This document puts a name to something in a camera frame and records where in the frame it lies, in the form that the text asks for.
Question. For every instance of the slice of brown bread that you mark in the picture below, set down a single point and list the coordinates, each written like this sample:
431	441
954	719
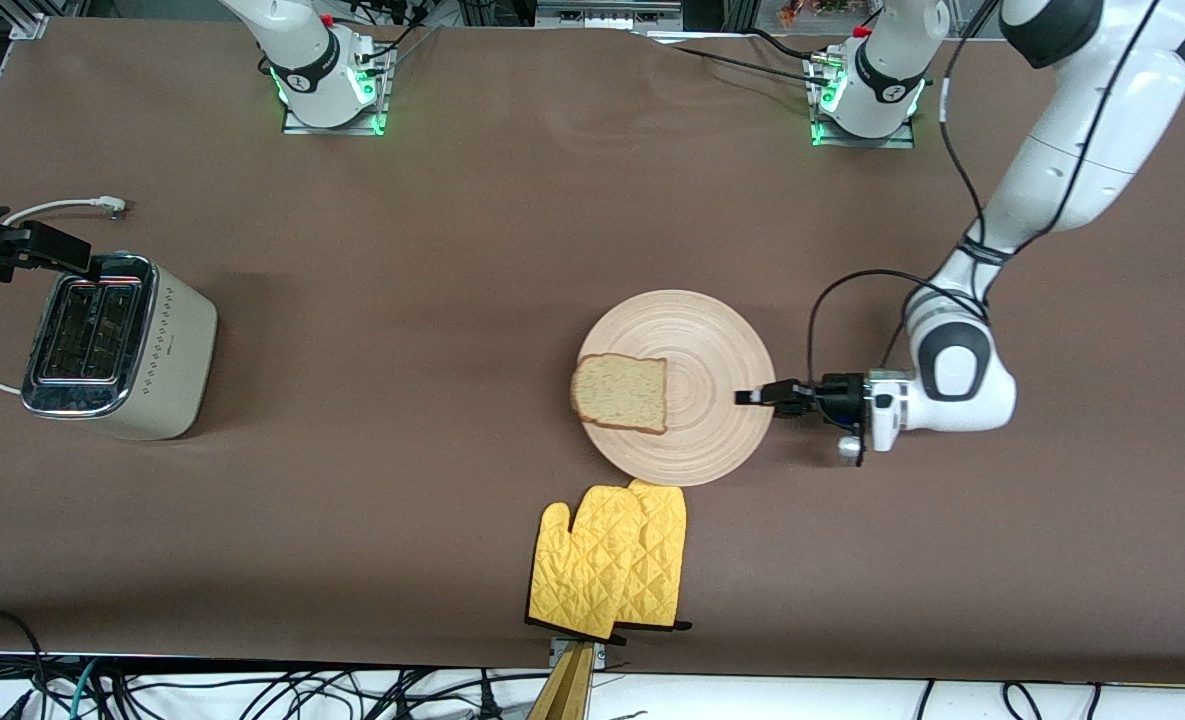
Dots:
620	392

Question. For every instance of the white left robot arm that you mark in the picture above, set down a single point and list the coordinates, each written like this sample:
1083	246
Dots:
1082	150

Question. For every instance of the wooden beam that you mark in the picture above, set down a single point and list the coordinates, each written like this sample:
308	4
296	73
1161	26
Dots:
567	690

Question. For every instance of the round wooden ringed plate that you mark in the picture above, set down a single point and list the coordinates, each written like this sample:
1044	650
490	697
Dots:
712	340

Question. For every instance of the aluminium frame corner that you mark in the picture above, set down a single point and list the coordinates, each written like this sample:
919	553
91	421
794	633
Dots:
32	25

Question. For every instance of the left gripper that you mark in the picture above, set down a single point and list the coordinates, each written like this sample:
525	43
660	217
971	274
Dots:
838	397

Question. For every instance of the yellow quilted oven mitt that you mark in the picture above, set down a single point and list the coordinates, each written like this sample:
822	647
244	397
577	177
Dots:
664	545
582	560

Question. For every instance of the brown table cover sheet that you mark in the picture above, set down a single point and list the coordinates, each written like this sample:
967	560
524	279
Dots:
452	250

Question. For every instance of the small metal bracket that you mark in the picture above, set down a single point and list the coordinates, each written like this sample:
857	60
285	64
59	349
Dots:
600	655

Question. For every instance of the grey equipment box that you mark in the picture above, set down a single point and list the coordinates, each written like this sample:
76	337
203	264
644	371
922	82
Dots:
607	15

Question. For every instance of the cream chrome two-slot toaster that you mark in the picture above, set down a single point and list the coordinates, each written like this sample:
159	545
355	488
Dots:
167	345

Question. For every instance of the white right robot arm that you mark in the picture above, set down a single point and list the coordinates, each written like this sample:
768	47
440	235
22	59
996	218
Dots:
302	60

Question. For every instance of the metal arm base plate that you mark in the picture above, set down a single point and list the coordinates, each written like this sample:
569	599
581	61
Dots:
332	129
867	143

